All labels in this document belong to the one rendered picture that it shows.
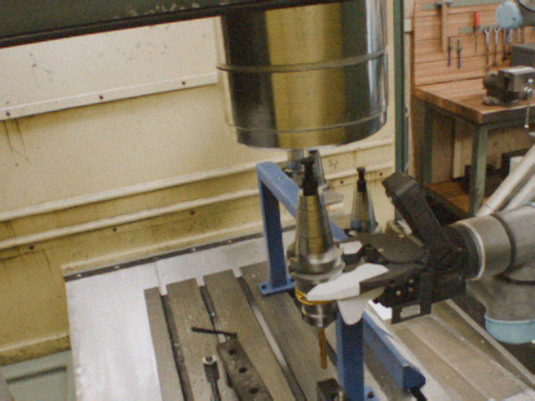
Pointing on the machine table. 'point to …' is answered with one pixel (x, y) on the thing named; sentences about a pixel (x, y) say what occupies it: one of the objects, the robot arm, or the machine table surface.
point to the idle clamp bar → (242, 371)
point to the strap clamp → (327, 390)
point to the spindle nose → (303, 75)
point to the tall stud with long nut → (212, 374)
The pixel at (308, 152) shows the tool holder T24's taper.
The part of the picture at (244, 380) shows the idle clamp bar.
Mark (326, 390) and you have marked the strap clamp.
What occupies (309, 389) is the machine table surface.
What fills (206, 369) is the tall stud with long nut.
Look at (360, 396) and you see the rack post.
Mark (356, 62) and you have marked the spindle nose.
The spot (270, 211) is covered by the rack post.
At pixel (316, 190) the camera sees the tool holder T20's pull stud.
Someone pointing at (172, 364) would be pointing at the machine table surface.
